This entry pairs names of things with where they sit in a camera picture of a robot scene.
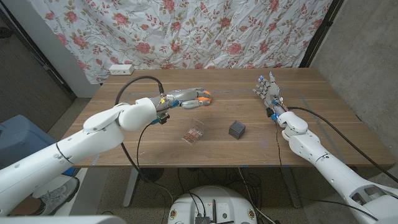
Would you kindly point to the grey table leg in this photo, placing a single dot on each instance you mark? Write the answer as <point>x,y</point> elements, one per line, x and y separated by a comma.
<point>292,186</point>

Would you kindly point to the floral backdrop cloth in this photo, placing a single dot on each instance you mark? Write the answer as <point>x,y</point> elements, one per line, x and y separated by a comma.
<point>186,31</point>

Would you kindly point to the white table leg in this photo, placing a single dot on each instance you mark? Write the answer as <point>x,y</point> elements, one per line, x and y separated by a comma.
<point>132,186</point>

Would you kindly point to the black backdrop stand pole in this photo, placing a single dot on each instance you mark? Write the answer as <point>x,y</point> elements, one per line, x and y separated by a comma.
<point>320,34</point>

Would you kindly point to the white robot torso base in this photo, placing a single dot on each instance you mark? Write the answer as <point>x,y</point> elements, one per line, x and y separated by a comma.
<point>214,199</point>

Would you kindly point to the clear eyeshadow palette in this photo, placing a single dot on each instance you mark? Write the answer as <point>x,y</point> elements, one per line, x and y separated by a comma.
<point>192,135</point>

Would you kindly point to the blue plastic bin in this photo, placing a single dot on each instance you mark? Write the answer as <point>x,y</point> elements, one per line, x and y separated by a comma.
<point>18,137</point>

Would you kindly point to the orange fruit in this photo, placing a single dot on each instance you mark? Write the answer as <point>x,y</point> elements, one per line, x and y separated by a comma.
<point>204,99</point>

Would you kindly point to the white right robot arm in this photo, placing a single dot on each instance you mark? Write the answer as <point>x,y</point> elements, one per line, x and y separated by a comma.
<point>329,168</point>

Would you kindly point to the black round floor disc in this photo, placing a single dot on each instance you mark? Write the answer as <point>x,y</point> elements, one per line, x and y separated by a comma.
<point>154,174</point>

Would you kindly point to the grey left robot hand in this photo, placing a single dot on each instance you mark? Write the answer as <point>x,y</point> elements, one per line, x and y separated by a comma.
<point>183,95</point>

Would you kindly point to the white power strip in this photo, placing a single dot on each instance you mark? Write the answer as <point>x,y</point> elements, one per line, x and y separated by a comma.
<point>120,69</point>

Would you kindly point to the grey sneaker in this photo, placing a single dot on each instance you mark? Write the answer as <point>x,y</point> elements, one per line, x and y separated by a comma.
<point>57,196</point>

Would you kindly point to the person's bare leg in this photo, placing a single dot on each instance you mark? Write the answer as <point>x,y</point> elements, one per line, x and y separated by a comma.
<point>25,207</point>

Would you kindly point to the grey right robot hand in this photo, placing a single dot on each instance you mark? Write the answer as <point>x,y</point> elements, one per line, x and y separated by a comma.
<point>272,93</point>

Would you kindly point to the dark grey cube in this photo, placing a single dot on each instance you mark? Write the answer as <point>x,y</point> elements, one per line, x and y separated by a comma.
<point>237,130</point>

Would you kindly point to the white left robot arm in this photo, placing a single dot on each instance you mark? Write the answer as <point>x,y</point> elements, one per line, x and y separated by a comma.
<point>87,143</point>

